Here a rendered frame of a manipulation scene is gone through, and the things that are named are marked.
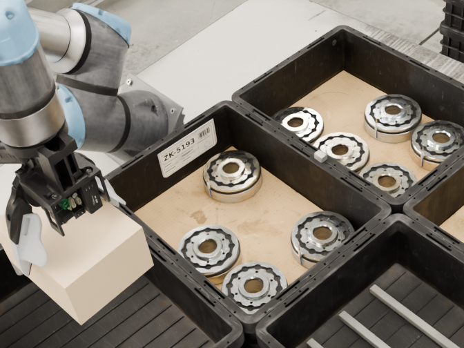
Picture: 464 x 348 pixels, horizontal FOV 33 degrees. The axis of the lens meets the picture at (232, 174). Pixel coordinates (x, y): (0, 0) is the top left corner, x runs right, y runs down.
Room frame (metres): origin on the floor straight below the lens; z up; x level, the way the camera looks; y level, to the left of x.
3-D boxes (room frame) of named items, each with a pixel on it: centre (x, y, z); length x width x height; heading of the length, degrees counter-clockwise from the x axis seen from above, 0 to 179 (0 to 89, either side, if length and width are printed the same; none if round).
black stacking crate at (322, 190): (0.86, 0.00, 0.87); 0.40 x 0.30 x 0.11; 34
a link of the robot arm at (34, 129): (0.66, 0.20, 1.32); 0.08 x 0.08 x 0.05
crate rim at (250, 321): (0.86, 0.00, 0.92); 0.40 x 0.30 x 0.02; 34
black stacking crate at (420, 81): (1.03, -0.25, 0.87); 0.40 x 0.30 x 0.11; 34
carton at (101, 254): (0.68, 0.22, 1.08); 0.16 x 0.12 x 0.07; 38
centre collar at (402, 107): (1.07, -0.31, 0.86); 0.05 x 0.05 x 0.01
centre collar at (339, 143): (0.99, -0.19, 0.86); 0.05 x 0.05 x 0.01
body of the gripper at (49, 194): (0.66, 0.20, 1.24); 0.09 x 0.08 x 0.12; 39
